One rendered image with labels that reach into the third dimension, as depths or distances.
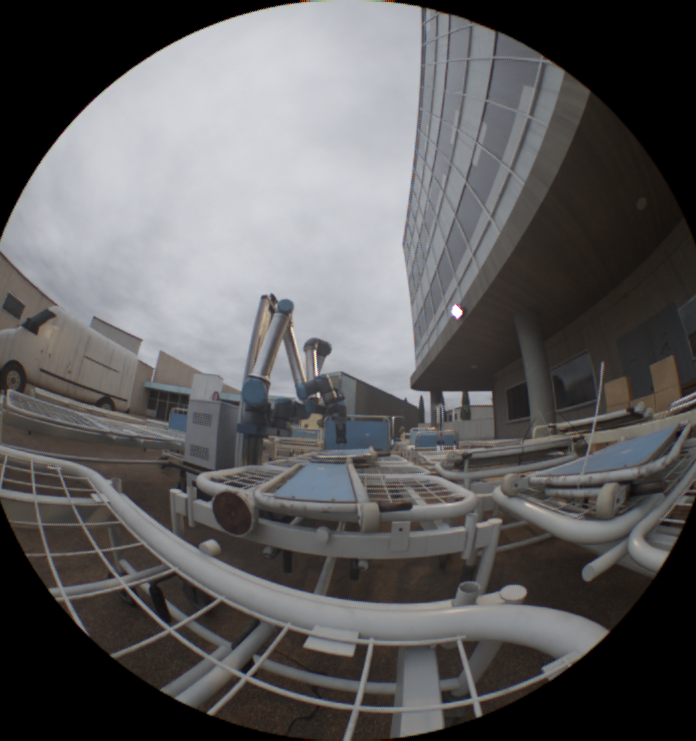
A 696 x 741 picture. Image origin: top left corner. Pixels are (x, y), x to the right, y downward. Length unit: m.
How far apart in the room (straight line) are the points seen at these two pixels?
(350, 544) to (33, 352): 7.12
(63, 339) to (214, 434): 6.30
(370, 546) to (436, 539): 0.15
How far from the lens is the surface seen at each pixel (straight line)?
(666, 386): 3.45
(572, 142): 3.52
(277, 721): 0.71
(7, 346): 7.04
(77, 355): 7.59
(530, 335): 5.45
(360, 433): 2.49
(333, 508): 0.50
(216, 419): 1.67
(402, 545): 0.54
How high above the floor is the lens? 0.68
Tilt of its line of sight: 17 degrees up
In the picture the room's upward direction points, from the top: 3 degrees clockwise
